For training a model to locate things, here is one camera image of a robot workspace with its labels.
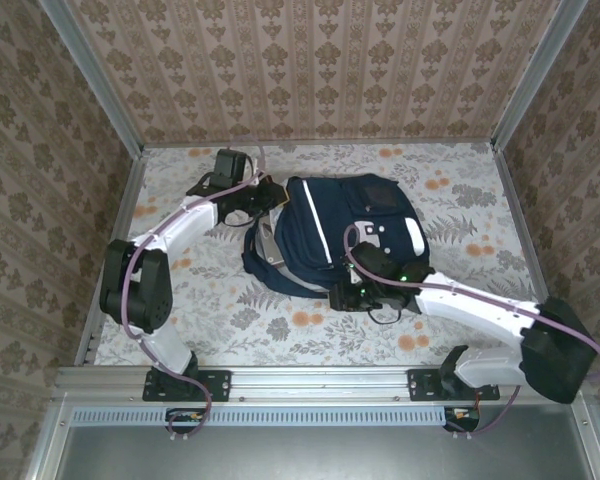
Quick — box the light blue slotted cable duct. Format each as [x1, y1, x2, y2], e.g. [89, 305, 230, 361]
[72, 405, 481, 427]

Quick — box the aluminium wall rail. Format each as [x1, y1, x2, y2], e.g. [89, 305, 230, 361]
[142, 138, 496, 149]

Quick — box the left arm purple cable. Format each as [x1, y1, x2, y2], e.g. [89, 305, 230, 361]
[121, 135, 267, 442]

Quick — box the grey metal panel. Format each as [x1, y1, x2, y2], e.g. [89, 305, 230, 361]
[54, 405, 599, 480]

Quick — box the navy blue backpack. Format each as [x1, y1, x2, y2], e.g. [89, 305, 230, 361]
[241, 172, 434, 300]

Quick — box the aluminium side rail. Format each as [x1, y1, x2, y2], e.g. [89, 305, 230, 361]
[492, 147, 574, 365]
[73, 154, 147, 366]

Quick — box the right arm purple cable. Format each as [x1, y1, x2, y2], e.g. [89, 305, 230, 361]
[343, 223, 600, 441]

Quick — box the aluminium frame post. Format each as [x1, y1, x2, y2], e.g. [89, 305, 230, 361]
[490, 0, 589, 154]
[37, 0, 146, 157]

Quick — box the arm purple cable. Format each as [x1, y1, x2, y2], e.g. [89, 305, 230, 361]
[343, 223, 600, 441]
[121, 135, 267, 442]

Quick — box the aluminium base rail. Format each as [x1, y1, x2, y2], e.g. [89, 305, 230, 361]
[54, 364, 591, 406]

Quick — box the black cable junction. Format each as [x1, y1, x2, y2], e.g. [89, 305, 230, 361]
[165, 407, 206, 434]
[443, 407, 481, 432]

